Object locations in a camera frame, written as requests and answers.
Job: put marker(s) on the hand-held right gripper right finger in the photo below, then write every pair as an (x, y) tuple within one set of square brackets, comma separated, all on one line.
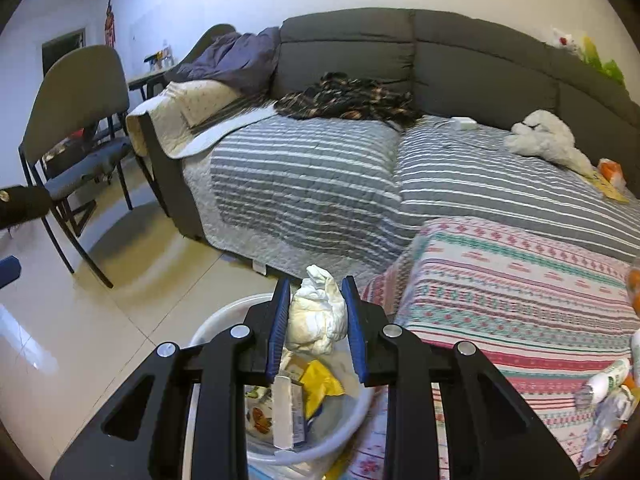
[(356, 330)]

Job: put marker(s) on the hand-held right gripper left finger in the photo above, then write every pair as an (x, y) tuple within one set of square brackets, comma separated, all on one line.
[(279, 330)]

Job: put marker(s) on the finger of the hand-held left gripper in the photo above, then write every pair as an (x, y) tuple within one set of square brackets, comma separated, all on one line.
[(25, 205), (9, 272)]

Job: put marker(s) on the white tissue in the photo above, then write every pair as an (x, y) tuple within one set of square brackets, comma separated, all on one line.
[(315, 320)]

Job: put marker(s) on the white round bin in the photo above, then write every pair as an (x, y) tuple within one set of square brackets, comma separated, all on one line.
[(345, 425)]

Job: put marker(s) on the white bottle green label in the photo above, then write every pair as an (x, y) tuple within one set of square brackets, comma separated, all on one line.
[(607, 377)]

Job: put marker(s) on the orange peel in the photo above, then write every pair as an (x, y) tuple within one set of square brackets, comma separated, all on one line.
[(631, 382)]

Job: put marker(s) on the dark patterned bag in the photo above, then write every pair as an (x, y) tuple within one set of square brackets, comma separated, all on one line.
[(65, 152)]

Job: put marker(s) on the white blue carton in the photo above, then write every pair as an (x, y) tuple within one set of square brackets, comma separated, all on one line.
[(287, 410)]

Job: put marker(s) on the colourful snack packet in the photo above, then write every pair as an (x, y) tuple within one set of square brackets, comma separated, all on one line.
[(260, 420)]

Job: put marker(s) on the grey chair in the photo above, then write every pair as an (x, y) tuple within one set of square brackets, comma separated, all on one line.
[(70, 90), (215, 31)]

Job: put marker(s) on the patterned tablecloth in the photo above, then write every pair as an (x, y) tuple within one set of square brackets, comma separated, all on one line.
[(500, 300)]

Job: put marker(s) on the cream quilted throw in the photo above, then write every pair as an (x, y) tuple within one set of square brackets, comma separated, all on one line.
[(150, 125)]

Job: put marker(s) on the wooden side table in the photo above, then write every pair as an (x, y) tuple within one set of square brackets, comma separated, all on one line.
[(145, 77)]

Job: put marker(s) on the beige dotted pillow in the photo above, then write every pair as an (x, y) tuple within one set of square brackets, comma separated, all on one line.
[(205, 100)]

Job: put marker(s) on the dark plaid shirt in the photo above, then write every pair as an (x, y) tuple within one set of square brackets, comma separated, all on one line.
[(345, 100)]

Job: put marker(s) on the white charger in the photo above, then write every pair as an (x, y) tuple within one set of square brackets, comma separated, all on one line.
[(463, 123)]

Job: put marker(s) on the dark blue jacket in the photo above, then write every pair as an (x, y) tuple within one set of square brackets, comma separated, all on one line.
[(235, 60)]

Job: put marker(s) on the grey sofa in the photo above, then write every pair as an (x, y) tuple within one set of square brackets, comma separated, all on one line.
[(350, 60)]

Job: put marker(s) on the white plush dog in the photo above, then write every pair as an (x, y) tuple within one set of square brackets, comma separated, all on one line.
[(545, 135)]

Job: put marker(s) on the orange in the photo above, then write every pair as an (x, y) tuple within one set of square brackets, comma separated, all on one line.
[(634, 282)]

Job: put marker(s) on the yellow book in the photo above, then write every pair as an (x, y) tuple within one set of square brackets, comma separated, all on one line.
[(612, 194)]

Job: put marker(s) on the orange plastic bag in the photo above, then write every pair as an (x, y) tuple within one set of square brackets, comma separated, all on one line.
[(611, 171)]

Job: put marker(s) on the white plush toy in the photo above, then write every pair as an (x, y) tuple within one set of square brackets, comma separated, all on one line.
[(562, 42)]

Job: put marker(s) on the green plush toy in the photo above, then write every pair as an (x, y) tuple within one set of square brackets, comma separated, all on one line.
[(611, 72)]

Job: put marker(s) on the yellow corn plush toy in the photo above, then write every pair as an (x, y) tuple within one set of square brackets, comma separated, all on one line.
[(590, 50)]

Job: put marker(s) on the red wall hanging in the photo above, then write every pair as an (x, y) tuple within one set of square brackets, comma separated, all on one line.
[(110, 22)]

